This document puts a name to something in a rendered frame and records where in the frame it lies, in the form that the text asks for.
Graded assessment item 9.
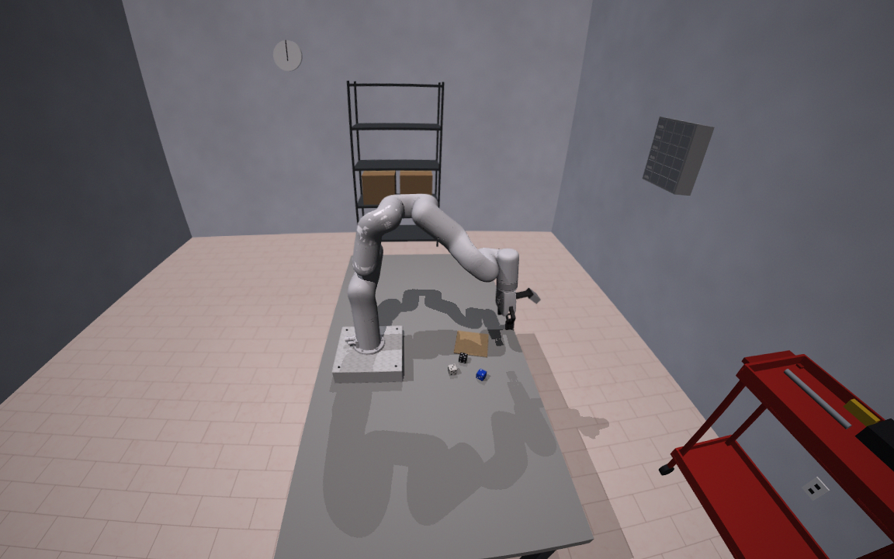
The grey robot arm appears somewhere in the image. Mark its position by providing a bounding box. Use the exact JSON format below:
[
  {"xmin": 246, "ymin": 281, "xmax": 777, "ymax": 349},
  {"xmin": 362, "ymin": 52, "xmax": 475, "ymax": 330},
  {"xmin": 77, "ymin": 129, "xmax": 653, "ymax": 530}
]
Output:
[{"xmin": 345, "ymin": 194, "xmax": 519, "ymax": 355}]

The tan mat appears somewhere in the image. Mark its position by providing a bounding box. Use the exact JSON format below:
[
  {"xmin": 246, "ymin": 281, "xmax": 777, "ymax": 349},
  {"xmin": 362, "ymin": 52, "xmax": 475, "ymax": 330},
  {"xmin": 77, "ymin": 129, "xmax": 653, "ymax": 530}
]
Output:
[{"xmin": 454, "ymin": 331, "xmax": 489, "ymax": 357}]

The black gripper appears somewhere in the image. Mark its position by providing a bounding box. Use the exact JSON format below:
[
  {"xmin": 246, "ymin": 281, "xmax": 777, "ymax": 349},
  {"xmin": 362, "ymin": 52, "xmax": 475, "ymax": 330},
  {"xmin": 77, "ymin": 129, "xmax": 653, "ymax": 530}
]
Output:
[{"xmin": 495, "ymin": 288, "xmax": 517, "ymax": 330}]

